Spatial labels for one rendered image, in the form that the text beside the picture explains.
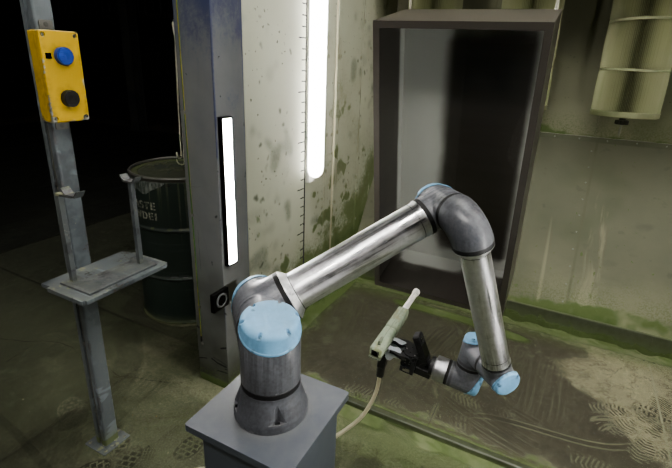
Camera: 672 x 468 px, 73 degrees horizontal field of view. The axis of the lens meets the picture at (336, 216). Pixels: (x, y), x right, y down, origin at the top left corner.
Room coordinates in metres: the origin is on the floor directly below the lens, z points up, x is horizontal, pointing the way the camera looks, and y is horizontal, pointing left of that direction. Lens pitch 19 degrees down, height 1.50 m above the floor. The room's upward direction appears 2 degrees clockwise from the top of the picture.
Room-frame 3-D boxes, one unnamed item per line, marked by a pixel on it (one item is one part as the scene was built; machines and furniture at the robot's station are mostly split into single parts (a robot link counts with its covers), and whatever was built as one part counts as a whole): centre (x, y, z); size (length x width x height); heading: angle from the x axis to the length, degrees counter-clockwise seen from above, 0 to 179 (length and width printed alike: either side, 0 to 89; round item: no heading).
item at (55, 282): (1.38, 0.77, 0.78); 0.31 x 0.23 x 0.01; 153
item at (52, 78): (1.41, 0.84, 1.42); 0.12 x 0.06 x 0.26; 153
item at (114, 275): (1.37, 0.75, 0.95); 0.26 x 0.15 x 0.32; 153
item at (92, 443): (1.44, 0.90, 0.00); 0.12 x 0.12 x 0.01; 63
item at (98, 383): (1.44, 0.90, 0.82); 0.06 x 0.06 x 1.64; 63
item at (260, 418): (0.95, 0.15, 0.69); 0.19 x 0.19 x 0.10
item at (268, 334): (0.96, 0.15, 0.83); 0.17 x 0.15 x 0.18; 18
